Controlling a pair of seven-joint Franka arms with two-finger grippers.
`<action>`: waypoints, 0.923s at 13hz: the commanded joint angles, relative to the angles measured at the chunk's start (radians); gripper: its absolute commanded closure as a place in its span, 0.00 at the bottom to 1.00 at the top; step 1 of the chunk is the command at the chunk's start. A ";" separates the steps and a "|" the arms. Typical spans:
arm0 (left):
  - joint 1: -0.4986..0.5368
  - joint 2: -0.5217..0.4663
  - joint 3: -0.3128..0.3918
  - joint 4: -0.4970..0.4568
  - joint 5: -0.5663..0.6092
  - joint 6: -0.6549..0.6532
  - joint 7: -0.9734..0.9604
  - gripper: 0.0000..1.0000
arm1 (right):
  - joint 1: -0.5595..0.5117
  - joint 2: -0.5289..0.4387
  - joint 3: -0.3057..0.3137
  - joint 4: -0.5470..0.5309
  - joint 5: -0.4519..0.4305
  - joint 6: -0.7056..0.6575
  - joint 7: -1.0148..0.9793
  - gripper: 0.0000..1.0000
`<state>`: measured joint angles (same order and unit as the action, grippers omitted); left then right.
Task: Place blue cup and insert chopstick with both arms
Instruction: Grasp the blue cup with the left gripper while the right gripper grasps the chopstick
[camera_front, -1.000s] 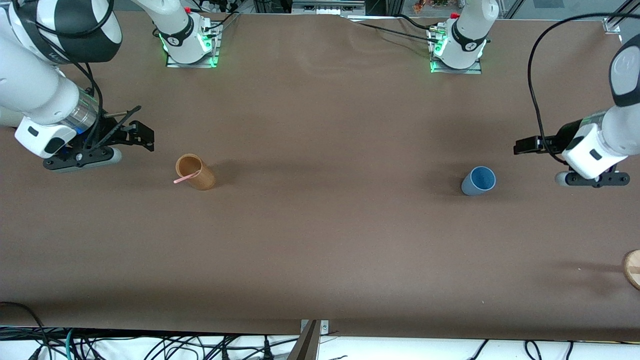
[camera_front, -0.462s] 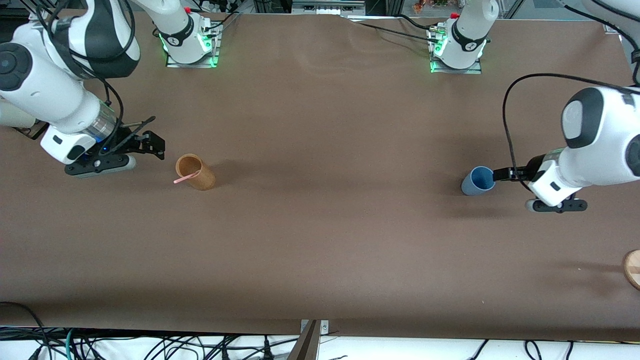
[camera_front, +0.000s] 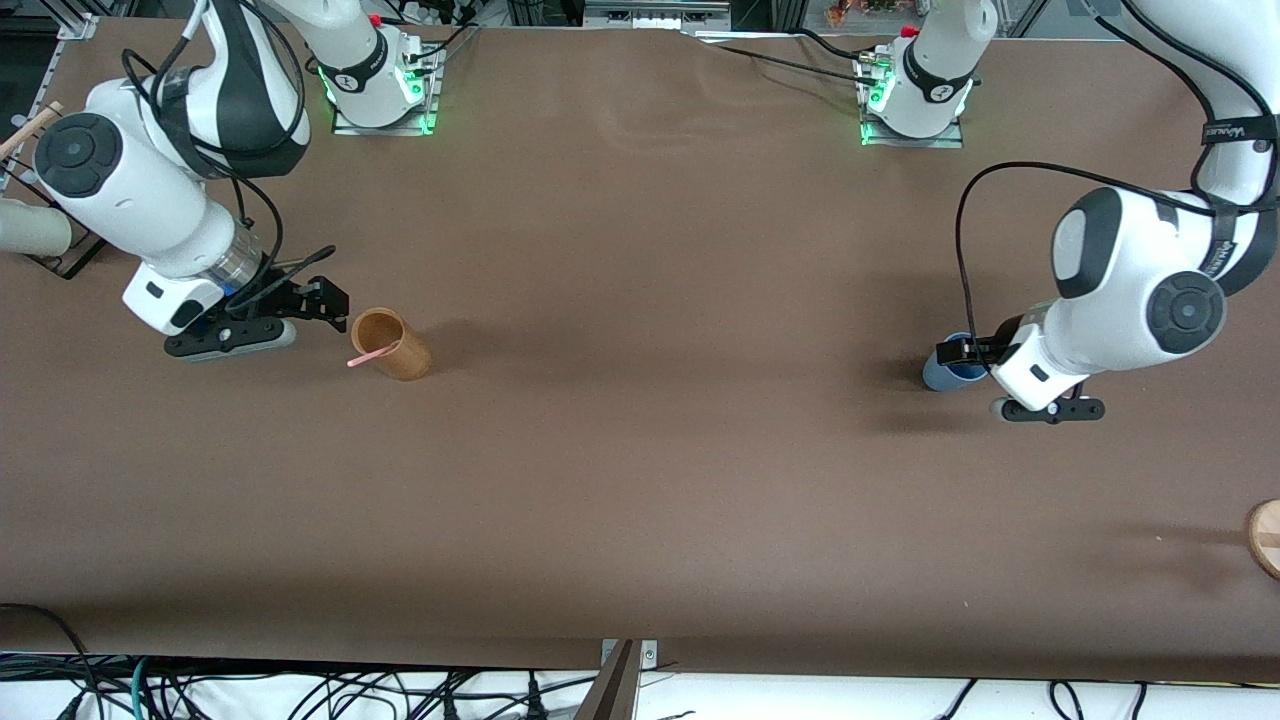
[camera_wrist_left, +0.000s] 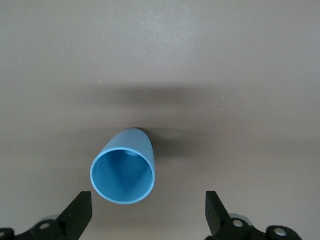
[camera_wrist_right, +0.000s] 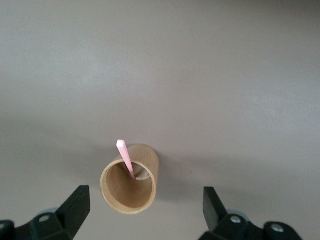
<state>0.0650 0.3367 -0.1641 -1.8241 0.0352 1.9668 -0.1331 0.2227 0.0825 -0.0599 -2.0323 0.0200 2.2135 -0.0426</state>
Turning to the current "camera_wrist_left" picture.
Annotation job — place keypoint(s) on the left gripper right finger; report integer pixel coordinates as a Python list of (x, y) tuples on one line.
[(217, 220)]

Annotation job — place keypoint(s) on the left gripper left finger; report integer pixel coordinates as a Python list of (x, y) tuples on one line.
[(75, 217)]

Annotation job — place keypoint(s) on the blue plastic cup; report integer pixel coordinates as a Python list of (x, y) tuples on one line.
[(125, 175)]

